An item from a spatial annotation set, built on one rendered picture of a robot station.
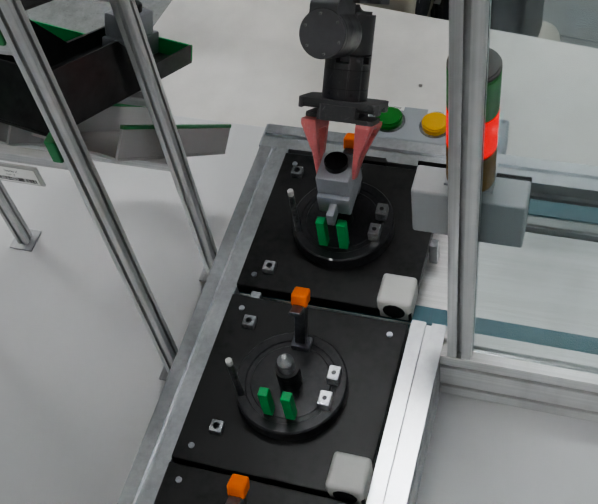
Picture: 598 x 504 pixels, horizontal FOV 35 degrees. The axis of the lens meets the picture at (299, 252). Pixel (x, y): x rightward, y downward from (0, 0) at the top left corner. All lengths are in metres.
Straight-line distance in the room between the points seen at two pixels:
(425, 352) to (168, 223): 0.51
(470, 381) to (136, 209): 0.62
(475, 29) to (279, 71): 0.95
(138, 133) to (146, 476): 0.42
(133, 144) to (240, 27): 0.66
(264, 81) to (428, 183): 0.73
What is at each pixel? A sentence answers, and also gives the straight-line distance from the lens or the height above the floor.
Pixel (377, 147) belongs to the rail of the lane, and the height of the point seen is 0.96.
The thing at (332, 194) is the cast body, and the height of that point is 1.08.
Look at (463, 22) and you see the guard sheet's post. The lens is 0.79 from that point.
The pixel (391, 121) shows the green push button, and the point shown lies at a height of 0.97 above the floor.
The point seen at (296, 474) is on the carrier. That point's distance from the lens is 1.14.
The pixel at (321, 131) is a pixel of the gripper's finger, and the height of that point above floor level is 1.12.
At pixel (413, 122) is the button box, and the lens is 1.45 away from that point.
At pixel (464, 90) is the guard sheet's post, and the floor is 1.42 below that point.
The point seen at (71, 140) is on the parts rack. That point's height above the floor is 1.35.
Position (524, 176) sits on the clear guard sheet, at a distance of 0.93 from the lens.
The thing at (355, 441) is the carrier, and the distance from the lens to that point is 1.15.
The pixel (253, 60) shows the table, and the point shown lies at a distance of 1.74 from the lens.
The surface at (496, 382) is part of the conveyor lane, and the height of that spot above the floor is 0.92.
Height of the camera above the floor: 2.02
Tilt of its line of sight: 54 degrees down
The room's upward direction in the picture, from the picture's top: 12 degrees counter-clockwise
